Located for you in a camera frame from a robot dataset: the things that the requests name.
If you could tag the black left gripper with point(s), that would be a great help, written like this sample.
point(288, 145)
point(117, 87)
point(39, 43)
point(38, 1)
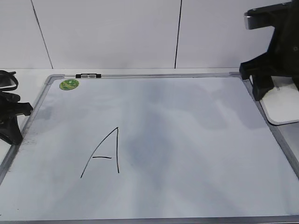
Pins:
point(10, 108)

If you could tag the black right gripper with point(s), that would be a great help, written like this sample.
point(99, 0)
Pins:
point(280, 59)

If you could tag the white whiteboard eraser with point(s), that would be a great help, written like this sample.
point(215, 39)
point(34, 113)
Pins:
point(281, 104)

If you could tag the green round sticker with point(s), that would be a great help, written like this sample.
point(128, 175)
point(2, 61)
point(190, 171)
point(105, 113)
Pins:
point(69, 84)

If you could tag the black grey hanging clip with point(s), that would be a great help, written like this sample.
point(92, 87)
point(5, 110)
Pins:
point(88, 75)

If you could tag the white aluminium-framed whiteboard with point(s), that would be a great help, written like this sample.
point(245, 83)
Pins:
point(150, 148)

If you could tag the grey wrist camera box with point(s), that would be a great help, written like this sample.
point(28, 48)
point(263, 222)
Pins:
point(267, 16)

